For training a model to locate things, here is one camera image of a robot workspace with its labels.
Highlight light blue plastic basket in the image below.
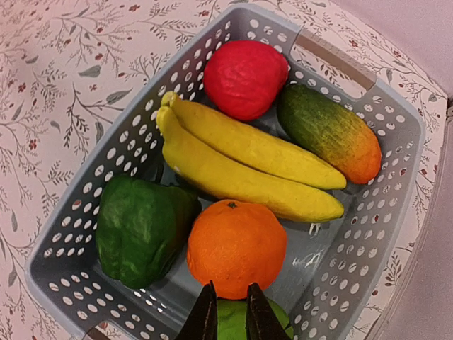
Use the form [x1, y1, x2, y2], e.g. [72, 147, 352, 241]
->
[25, 4, 425, 339]

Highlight green toy watermelon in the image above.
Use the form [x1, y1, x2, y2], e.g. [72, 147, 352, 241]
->
[217, 298, 294, 340]

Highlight green toy bell pepper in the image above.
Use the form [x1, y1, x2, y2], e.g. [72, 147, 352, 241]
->
[96, 175, 202, 289]

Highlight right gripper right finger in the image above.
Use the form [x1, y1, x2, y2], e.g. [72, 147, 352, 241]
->
[246, 283, 290, 340]

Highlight orange toy orange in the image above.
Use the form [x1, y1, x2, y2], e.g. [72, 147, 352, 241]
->
[186, 200, 287, 300]

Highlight yellow toy bananas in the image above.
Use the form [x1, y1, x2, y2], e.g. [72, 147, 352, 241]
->
[156, 91, 346, 222]

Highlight green orange toy mango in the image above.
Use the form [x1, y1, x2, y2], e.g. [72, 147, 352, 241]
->
[277, 84, 382, 184]

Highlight red toy apple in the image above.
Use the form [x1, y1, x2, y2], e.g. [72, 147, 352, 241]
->
[203, 40, 289, 121]

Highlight floral tablecloth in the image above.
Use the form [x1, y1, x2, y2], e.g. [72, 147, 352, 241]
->
[1, 1, 447, 339]

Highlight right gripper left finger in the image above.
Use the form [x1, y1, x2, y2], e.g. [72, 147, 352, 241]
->
[175, 281, 217, 340]

